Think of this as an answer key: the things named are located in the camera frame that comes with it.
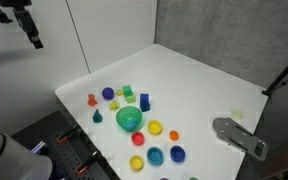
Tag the orange black clamp lower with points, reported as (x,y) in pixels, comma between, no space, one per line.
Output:
(84,166)

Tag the blue toy in bowl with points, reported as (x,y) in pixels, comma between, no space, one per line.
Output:
(130,124)

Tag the orange black clamp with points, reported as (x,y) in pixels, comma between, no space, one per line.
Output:
(66,135)
(84,166)

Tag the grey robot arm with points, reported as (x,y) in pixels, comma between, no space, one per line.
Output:
(19,163)

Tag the teal toy figure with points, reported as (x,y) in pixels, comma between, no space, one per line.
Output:
(97,117)

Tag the dark blue cup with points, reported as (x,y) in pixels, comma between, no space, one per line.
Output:
(177,154)

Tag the grey metal mounting plate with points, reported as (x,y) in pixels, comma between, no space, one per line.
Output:
(229,131)

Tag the orange toy figure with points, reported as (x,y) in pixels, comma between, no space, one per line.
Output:
(91,100)

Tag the green cup at edge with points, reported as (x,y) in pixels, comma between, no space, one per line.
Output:
(193,178)

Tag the light green block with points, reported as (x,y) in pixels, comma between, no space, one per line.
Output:
(131,99)

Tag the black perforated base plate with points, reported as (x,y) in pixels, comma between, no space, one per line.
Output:
(65,156)

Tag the small orange cup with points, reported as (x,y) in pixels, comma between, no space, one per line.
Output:
(173,135)

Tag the red cup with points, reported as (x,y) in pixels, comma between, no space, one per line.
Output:
(137,138)

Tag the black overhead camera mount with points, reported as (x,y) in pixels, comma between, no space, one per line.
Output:
(24,19)

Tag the pale yellow sticky note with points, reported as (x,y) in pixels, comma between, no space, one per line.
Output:
(237,114)

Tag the yellow cup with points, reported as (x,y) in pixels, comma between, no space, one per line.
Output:
(154,127)
(136,163)

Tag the black tripod pole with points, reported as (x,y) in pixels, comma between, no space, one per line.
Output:
(277,83)

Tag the orange black clamp upper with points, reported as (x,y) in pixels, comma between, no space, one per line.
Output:
(66,135)

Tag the small yellow toy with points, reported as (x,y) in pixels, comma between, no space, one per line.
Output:
(119,92)

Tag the green cube block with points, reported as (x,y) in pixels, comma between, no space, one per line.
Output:
(127,91)

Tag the green plastic bowl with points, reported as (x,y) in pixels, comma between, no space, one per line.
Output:
(125,113)

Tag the purple bumpy ball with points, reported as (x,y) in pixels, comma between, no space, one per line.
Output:
(108,93)

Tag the yellow cup upper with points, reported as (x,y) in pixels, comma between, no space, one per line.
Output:
(154,127)

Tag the teal blue cup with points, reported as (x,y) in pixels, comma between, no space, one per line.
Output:
(155,156)

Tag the yellow spiky toy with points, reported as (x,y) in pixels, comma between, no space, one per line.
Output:
(113,105)

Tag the blue rectangular block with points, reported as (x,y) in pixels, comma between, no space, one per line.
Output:
(144,102)

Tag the yellow cup lower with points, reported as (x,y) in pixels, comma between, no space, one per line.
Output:
(136,163)

